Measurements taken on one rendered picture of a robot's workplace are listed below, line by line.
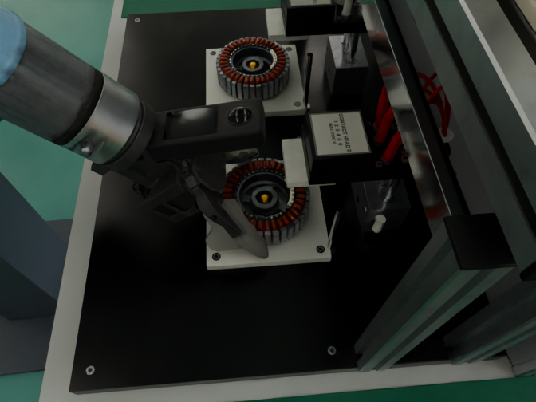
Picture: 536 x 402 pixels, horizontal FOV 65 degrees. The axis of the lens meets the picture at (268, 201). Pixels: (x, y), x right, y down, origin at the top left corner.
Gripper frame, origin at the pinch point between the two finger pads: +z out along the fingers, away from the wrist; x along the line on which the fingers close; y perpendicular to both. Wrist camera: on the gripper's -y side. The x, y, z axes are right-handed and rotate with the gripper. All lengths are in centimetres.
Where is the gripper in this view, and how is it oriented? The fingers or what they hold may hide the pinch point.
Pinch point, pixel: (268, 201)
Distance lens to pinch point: 53.1
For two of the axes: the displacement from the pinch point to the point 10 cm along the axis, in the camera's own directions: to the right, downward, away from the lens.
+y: -7.8, 3.8, 5.0
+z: 6.2, 3.7, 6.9
